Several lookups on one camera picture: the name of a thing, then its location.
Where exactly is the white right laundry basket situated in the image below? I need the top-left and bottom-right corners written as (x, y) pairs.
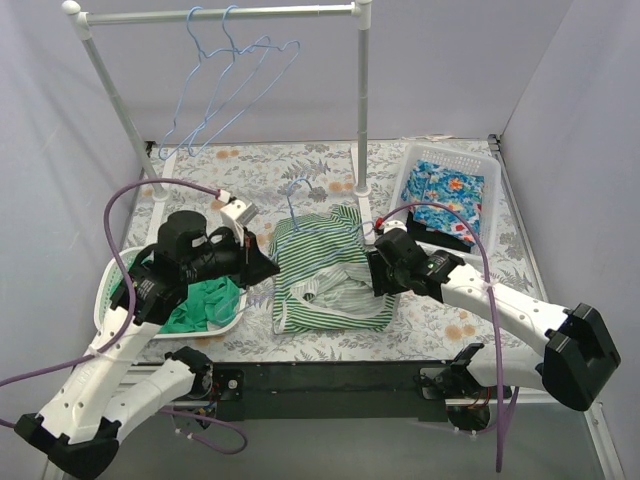
top-left (389, 142), bottom-right (501, 256)

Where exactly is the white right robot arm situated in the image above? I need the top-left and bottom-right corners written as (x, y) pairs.
top-left (367, 228), bottom-right (621, 411)

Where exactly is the white clothes rack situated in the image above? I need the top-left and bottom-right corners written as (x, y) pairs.
top-left (61, 1), bottom-right (373, 221)

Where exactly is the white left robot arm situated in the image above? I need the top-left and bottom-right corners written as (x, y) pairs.
top-left (14, 210), bottom-right (279, 479)

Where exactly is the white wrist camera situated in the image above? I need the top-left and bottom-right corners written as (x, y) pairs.
top-left (217, 190), bottom-right (258, 247)
top-left (374, 217), bottom-right (406, 237)

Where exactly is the white laundry basket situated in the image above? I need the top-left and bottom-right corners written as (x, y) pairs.
top-left (389, 142), bottom-right (501, 256)
top-left (93, 246), bottom-right (247, 340)

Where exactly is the blue floral garment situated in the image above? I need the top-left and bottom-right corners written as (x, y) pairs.
top-left (401, 159), bottom-right (485, 245)

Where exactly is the floral table cloth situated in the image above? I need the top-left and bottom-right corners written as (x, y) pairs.
top-left (123, 141), bottom-right (543, 364)

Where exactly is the green striped tank top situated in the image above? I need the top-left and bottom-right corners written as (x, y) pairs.
top-left (270, 205), bottom-right (396, 334)

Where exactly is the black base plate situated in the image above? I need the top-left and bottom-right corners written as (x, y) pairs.
top-left (154, 360), bottom-right (494, 426)

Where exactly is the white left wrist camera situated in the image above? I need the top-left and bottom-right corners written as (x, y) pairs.
top-left (217, 190), bottom-right (258, 247)

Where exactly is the white left laundry basket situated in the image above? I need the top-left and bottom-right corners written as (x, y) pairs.
top-left (93, 246), bottom-right (247, 340)

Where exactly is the green shirt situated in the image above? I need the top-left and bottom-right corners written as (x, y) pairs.
top-left (128, 260), bottom-right (240, 335)

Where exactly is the blue wire hanger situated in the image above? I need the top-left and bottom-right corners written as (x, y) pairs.
top-left (172, 5), bottom-right (301, 157)
top-left (214, 177), bottom-right (374, 323)
top-left (158, 20), bottom-right (267, 161)

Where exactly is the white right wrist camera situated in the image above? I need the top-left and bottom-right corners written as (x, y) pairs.
top-left (374, 217), bottom-right (406, 237)

